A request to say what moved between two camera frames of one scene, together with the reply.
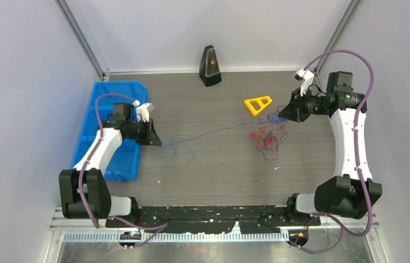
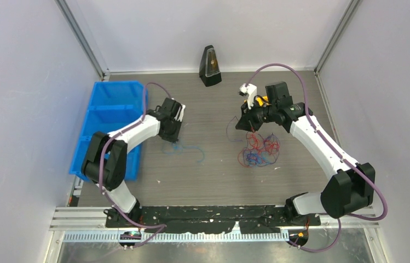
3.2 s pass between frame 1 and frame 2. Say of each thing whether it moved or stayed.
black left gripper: moved
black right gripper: moved
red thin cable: moved
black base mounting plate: stayed
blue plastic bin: stayed
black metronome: stayed
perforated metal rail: stayed
